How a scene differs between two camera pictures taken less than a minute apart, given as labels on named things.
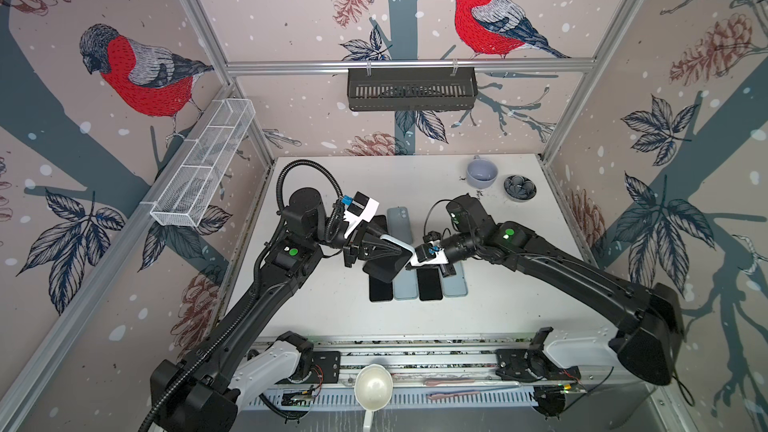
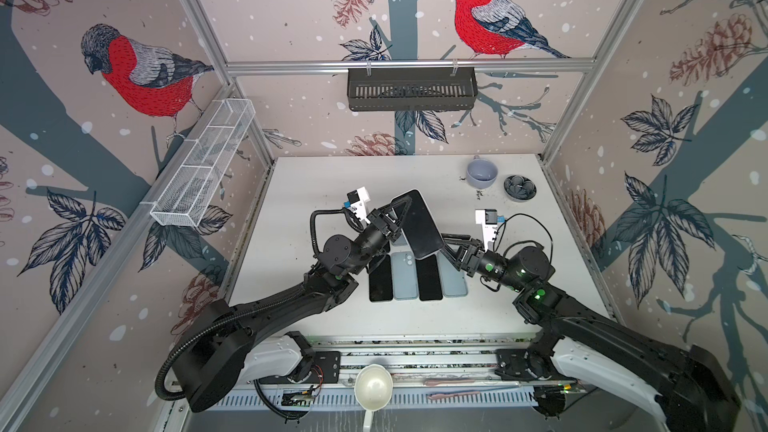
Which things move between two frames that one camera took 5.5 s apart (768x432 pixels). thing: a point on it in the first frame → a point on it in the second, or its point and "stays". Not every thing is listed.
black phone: x=387 y=267 → x=421 y=230
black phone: x=429 y=284 stays
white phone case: x=455 y=285 stays
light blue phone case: x=405 y=285 stays
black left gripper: x=368 y=254 → x=379 y=219
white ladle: x=373 y=388 stays
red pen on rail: x=439 y=396 stays
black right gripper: x=445 y=270 → x=469 y=256
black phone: x=380 y=290 stays
